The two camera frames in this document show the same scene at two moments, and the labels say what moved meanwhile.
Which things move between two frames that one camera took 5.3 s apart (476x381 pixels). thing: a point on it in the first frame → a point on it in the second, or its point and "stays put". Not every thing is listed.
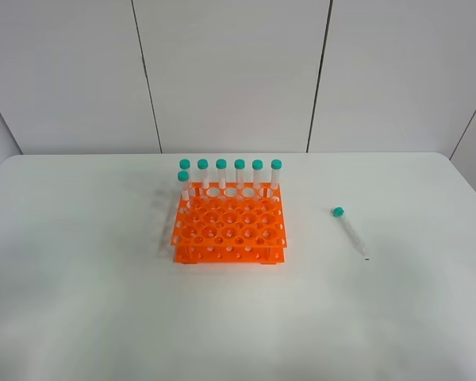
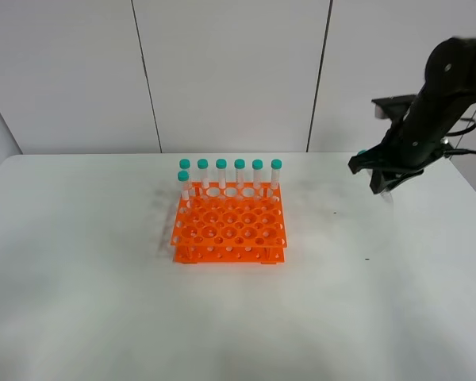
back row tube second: x=203 y=165 stays put
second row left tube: x=183 y=177 stays put
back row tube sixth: x=276 y=165 stays put
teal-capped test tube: x=338 y=213 → x=385 y=194
